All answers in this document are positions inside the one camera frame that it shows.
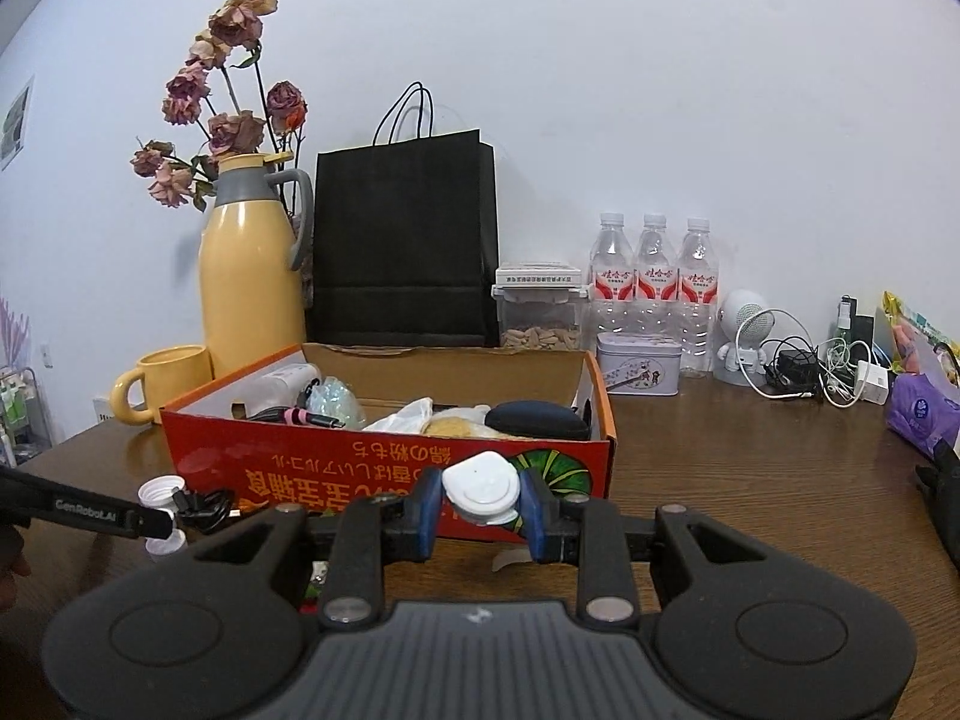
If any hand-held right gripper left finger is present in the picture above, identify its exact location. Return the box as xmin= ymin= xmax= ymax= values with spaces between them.
xmin=180 ymin=467 xmax=445 ymax=629

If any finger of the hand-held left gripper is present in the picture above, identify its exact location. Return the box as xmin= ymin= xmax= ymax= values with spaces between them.
xmin=126 ymin=505 xmax=176 ymax=540

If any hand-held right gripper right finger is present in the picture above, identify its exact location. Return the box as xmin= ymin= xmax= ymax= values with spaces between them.
xmin=519 ymin=467 xmax=788 ymax=629

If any black cable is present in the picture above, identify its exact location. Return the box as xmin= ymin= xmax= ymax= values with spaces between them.
xmin=172 ymin=490 xmax=241 ymax=527

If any white round lid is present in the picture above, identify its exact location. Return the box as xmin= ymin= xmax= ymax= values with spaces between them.
xmin=441 ymin=450 xmax=521 ymax=528

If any yellow and white plush toy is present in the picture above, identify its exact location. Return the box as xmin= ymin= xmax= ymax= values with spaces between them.
xmin=421 ymin=405 xmax=500 ymax=440

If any navy zip case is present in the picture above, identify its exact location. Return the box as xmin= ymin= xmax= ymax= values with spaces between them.
xmin=484 ymin=400 xmax=591 ymax=442

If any white plastic bag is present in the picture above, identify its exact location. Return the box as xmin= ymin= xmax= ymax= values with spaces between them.
xmin=366 ymin=397 xmax=437 ymax=436

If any red cardboard box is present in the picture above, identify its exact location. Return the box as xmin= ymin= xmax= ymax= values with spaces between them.
xmin=160 ymin=343 xmax=618 ymax=545

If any pink cable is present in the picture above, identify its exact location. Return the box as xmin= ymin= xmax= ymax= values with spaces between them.
xmin=247 ymin=406 xmax=350 ymax=430

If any translucent cotton swab box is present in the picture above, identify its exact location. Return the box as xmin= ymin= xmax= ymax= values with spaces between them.
xmin=246 ymin=362 xmax=323 ymax=421

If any yellow mug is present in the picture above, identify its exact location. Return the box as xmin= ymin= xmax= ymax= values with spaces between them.
xmin=110 ymin=345 xmax=215 ymax=427

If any clear crinkled plastic bag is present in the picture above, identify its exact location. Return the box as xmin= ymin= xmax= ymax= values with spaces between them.
xmin=306 ymin=377 xmax=367 ymax=430

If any lavender tin box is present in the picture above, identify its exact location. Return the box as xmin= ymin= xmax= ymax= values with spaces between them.
xmin=596 ymin=332 xmax=682 ymax=397

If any clear seed canister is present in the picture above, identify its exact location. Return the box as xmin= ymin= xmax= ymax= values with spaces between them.
xmin=491 ymin=285 xmax=586 ymax=352

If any flat white carton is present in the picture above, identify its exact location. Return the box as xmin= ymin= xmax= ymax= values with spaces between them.
xmin=495 ymin=262 xmax=582 ymax=290

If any clear water bottle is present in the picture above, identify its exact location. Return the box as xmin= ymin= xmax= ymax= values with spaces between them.
xmin=590 ymin=211 xmax=635 ymax=338
xmin=677 ymin=217 xmax=722 ymax=380
xmin=636 ymin=213 xmax=680 ymax=338

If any yellow thermos jug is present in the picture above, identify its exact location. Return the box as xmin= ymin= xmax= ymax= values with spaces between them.
xmin=199 ymin=154 xmax=314 ymax=380

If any black paper bag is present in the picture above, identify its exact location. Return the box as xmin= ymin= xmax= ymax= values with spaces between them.
xmin=310 ymin=81 xmax=502 ymax=350

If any white robot-shaped speaker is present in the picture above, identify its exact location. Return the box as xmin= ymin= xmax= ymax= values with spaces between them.
xmin=711 ymin=289 xmax=781 ymax=387

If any black power adapter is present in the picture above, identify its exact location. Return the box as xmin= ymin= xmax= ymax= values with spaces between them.
xmin=772 ymin=349 xmax=822 ymax=395

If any white charger plug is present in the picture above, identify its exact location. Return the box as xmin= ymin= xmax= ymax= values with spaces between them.
xmin=855 ymin=360 xmax=892 ymax=404

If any purple tissue pack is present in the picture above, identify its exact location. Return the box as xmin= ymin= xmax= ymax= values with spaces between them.
xmin=885 ymin=371 xmax=960 ymax=458

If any dark object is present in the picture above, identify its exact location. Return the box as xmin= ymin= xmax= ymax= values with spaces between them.
xmin=913 ymin=442 xmax=960 ymax=567

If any colourful snack bag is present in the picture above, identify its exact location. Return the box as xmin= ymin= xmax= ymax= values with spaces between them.
xmin=877 ymin=291 xmax=960 ymax=383

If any dried rose bouquet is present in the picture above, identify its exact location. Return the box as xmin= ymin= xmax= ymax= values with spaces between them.
xmin=131 ymin=0 xmax=308 ymax=211

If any wire storage rack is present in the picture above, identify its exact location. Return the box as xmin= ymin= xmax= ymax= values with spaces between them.
xmin=0 ymin=364 xmax=53 ymax=470

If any white tangled cable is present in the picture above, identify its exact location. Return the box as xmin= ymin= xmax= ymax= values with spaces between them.
xmin=735 ymin=307 xmax=875 ymax=410

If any wall poster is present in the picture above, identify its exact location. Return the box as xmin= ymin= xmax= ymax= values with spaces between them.
xmin=0 ymin=75 xmax=36 ymax=172

